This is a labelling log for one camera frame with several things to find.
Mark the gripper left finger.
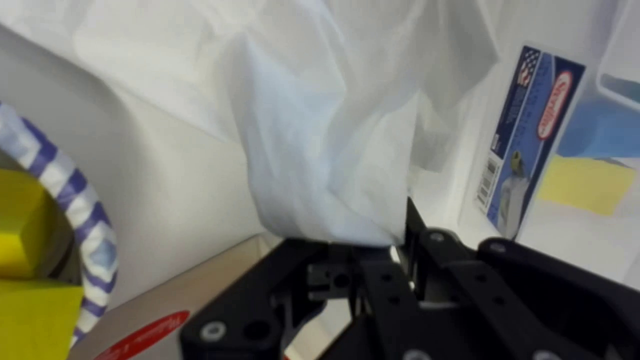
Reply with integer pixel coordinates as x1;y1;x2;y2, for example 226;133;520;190
179;238;417;360

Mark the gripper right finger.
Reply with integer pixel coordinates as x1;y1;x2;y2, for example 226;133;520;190
404;197;640;360

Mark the cardboard box with red print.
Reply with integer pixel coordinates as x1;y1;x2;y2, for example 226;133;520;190
66;232;352;360

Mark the blue sponge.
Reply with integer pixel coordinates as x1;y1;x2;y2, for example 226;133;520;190
556;98;640;161

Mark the clear plastic bin with label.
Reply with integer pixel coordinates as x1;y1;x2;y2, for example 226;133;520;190
450;0;640;292

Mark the blue and white patterned bowl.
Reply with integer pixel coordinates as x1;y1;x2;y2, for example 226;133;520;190
0;102;120;351

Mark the yellow sponge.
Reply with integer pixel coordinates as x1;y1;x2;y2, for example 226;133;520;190
537;154;637;217

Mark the white paper towel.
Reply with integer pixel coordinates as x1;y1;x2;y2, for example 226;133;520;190
0;0;501;249

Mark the yellow block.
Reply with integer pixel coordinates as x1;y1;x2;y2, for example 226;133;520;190
0;278;84;360
0;169;57;280

